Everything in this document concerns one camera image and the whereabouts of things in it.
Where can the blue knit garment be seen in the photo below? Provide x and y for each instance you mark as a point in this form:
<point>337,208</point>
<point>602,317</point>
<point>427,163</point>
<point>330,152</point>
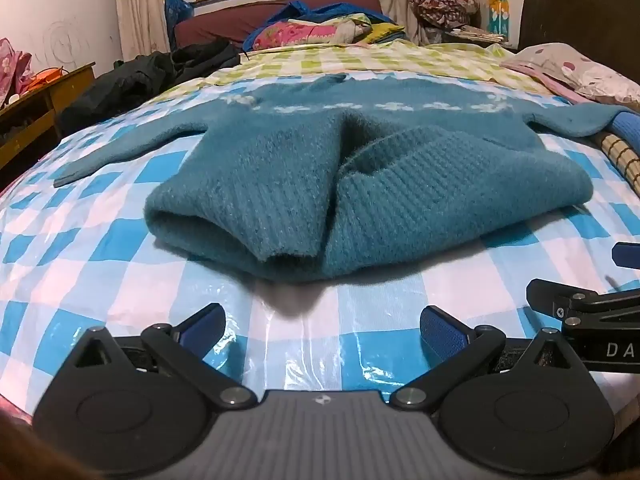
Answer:
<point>627,130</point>

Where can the orange bag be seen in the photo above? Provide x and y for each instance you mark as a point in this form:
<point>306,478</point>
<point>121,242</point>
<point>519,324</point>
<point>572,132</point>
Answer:
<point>47,77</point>

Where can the green checked bed sheet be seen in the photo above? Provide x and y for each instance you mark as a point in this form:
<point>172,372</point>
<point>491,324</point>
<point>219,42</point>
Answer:
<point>350,62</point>

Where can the floral fabric bundle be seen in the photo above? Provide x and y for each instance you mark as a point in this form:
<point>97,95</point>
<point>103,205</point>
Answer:
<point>440,0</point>

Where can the wooden desk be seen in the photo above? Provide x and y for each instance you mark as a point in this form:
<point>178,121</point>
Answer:
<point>30,110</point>

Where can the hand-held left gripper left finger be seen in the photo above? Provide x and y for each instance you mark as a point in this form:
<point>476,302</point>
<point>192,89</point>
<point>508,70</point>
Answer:
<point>202,330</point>

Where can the pile of colourful bedding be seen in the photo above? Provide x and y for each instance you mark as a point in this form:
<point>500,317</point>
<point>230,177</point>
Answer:
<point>320,11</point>

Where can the pink blanket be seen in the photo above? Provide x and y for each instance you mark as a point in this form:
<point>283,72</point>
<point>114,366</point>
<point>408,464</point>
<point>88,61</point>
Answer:
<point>537,77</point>

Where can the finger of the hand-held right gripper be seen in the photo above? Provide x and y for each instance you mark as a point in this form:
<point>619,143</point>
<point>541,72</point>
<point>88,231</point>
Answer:
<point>627,255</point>
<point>550,300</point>

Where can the teal knit sweater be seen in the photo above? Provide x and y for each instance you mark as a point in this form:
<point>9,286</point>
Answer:
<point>280,185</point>

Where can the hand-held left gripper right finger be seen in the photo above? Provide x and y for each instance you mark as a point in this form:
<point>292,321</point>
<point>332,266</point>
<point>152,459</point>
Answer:
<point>440,332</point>

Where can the cluttered bedside table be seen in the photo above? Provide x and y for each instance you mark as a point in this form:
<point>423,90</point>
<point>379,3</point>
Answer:
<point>475,35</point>

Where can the maroon sofa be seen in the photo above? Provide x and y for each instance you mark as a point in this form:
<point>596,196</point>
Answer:
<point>215,25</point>

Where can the pink floral quilt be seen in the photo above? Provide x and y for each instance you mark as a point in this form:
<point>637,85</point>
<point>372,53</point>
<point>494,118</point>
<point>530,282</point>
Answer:
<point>290,34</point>

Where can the pink floral cloth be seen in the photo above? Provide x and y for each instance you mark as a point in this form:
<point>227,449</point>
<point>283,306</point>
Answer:
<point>12,70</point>

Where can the blue plastic bag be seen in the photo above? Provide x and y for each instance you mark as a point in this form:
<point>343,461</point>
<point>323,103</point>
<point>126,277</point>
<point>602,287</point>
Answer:
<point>176,10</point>

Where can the black jacket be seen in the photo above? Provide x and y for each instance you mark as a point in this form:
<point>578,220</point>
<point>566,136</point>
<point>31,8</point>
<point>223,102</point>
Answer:
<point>140,77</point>

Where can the yellow cloth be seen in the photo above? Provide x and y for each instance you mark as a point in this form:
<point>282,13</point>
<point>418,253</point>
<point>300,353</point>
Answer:
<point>382,30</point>

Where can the dark wooden headboard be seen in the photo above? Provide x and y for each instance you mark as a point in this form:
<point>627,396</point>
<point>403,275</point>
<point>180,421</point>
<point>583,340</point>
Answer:
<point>575,15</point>

